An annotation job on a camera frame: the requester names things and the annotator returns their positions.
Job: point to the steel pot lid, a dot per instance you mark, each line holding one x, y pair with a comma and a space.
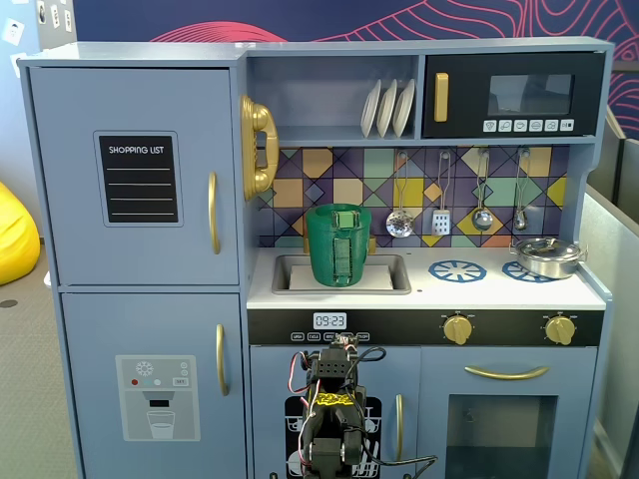
544, 247

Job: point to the green ribbed container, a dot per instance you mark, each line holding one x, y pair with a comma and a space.
319, 254

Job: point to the steel skimmer spoon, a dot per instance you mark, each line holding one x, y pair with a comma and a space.
399, 224

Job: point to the grey toy sink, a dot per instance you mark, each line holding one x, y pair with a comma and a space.
399, 274

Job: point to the black control panel with clock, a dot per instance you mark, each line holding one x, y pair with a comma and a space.
399, 327

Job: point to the steel slotted spatula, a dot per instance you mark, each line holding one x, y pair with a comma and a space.
441, 223

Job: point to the gold toy telephone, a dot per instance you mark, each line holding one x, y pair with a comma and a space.
259, 120

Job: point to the white toy plate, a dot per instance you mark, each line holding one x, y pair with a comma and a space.
369, 112
386, 110
403, 107

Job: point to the blue dishwasher door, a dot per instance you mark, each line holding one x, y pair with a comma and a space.
269, 379

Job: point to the steel ladle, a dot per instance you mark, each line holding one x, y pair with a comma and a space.
482, 219

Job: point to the gold stove knob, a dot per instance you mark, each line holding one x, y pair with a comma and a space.
560, 329
457, 329

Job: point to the blue oven door with window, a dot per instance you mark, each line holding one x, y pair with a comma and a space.
434, 379

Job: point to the blue wooden toy kitchen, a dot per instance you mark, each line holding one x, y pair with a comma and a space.
329, 50

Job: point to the black shopping list board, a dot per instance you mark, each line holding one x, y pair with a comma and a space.
137, 184

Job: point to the black microwave door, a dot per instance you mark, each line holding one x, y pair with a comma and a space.
464, 100

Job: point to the steel small spoon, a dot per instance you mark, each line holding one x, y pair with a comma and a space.
520, 219

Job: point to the steel pot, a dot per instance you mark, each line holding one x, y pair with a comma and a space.
546, 267

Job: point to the blue door with dispenser print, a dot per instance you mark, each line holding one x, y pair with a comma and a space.
95, 324

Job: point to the large blue fridge door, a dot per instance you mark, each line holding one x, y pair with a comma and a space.
65, 239

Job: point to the grey office partition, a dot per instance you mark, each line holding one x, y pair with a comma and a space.
616, 279

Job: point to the yellow beanbag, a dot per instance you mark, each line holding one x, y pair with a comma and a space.
15, 239

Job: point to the round floor cover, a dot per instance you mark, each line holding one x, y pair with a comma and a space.
7, 303

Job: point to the grey pin board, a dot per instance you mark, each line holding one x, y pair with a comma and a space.
55, 30

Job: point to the white paper with face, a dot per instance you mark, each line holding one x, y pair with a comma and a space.
13, 30

